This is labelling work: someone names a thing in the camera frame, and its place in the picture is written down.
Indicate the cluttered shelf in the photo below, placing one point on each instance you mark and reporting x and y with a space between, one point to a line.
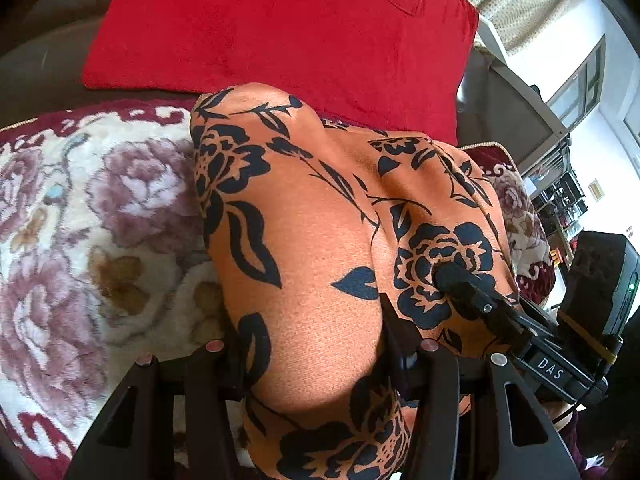
560 200

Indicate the beige curtain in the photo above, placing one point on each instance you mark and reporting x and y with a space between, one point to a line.
520 0

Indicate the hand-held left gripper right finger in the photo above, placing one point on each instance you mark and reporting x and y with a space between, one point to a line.
402 355

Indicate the red cushion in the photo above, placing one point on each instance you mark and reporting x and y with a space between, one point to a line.
275 25

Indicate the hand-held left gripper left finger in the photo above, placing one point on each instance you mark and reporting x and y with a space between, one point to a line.
216 375

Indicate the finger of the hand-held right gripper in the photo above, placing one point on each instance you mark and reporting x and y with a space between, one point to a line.
465 287

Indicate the orange black floral pillow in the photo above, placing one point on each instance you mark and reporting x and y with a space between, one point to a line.
310 240

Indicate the dark leather sofa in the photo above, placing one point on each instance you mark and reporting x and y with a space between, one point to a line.
40 75

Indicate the window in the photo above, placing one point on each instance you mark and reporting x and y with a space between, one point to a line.
575 85

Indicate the floral plush blanket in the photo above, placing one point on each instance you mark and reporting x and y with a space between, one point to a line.
75 240

